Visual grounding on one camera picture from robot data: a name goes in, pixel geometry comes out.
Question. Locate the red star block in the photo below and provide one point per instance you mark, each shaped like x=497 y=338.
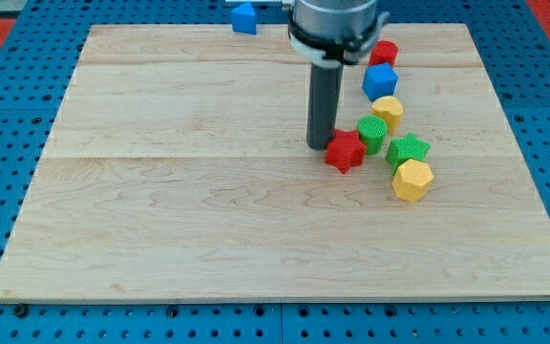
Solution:
x=345 y=150

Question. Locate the red cylinder block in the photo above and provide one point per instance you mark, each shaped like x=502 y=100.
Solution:
x=384 y=52

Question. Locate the yellow hexagon block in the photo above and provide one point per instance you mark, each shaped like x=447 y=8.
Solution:
x=412 y=180

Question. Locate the blue triangular block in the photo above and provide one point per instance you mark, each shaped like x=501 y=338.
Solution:
x=244 y=19

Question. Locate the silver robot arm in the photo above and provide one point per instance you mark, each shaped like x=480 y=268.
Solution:
x=361 y=8

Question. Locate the wooden board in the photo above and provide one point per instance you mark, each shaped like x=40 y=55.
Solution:
x=177 y=171

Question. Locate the yellow heart block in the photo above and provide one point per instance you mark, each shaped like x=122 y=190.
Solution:
x=389 y=109

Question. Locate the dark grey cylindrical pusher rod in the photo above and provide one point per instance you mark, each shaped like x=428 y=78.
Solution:
x=324 y=91

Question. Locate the blue cube block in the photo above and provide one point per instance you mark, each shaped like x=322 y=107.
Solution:
x=380 y=80

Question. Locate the green cylinder block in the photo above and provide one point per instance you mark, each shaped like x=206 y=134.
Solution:
x=372 y=130

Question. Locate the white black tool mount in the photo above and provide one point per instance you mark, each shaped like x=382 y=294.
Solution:
x=333 y=40

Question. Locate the green star block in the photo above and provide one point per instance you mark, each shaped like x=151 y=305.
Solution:
x=409 y=147

